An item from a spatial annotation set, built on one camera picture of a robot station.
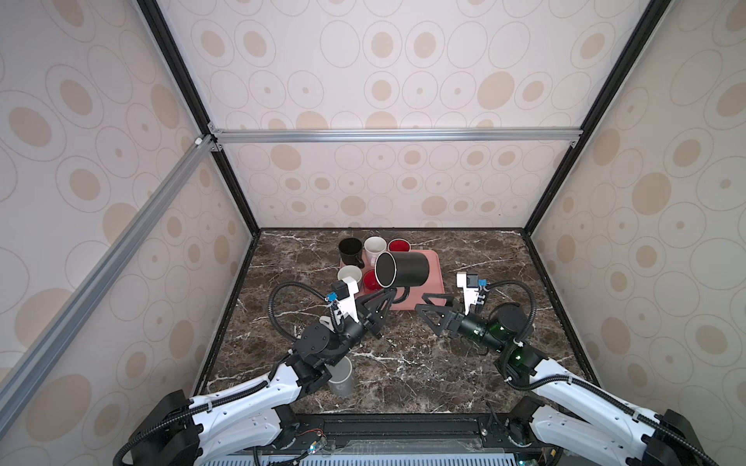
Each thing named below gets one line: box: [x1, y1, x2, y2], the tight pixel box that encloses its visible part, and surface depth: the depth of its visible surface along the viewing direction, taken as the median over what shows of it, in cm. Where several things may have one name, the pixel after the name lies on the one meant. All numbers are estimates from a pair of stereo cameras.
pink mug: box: [362, 235, 388, 270], surface depth 105 cm
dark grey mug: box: [325, 355, 355, 398], surface depth 75 cm
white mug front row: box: [387, 237, 418, 253], surface depth 108 cm
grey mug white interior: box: [337, 265, 363, 283], surface depth 97 cm
